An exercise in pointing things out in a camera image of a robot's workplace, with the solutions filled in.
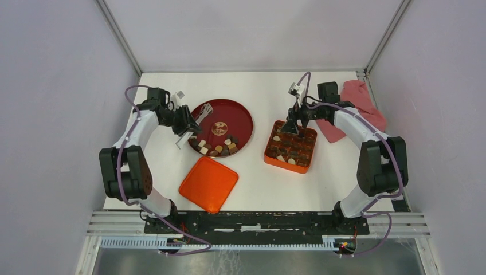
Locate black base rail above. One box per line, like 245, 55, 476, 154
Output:
144, 211, 370, 246

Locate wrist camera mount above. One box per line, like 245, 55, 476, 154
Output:
288, 83, 307, 107
171, 91, 185, 110

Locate orange compartment chocolate box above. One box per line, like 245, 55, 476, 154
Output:
264, 120, 318, 174

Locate orange box lid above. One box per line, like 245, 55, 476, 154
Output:
178, 156, 239, 214

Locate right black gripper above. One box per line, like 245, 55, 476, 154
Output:
280, 96, 325, 135

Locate metal serving tongs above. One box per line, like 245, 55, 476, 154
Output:
175, 103, 213, 149

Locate white square chocolate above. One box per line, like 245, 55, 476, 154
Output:
199, 147, 208, 155

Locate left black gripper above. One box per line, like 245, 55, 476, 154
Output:
160, 105, 202, 137

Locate round dark red plate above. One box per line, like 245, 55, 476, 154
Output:
189, 99, 254, 158

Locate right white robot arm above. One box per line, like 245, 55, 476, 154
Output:
281, 82, 407, 234

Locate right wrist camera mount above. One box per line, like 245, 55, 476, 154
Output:
288, 83, 307, 107

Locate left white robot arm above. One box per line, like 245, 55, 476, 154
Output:
99, 87, 201, 234

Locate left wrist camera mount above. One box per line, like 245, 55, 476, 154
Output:
171, 91, 185, 110

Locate pink cloth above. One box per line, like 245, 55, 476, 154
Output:
316, 80, 387, 143

